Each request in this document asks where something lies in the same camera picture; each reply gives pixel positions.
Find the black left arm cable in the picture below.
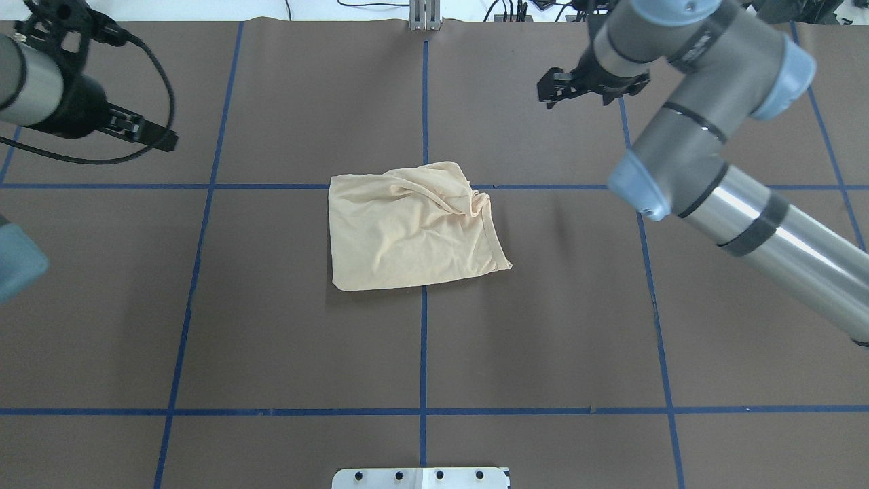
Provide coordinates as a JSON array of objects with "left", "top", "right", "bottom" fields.
[{"left": 0, "top": 34, "right": 177, "bottom": 166}]

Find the aluminium frame post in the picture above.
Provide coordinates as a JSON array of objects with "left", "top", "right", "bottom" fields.
[{"left": 407, "top": 0, "right": 443, "bottom": 31}]

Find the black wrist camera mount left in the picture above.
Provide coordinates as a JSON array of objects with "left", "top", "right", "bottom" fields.
[{"left": 13, "top": 1, "right": 132, "bottom": 54}]

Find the beige long-sleeve printed shirt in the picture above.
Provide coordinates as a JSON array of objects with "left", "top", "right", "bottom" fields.
[{"left": 328, "top": 161, "right": 513, "bottom": 291}]

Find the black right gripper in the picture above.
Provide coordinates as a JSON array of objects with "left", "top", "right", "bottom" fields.
[{"left": 536, "top": 52, "right": 650, "bottom": 109}]

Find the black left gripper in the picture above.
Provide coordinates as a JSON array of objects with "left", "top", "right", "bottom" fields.
[{"left": 48, "top": 75, "right": 178, "bottom": 152}]

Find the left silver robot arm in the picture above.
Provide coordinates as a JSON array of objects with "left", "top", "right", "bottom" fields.
[{"left": 1, "top": 30, "right": 178, "bottom": 303}]

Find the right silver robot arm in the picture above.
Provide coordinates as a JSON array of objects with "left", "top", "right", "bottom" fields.
[{"left": 536, "top": 1, "right": 868, "bottom": 348}]

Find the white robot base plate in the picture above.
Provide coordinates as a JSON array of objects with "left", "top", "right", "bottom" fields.
[{"left": 331, "top": 467, "right": 511, "bottom": 488}]

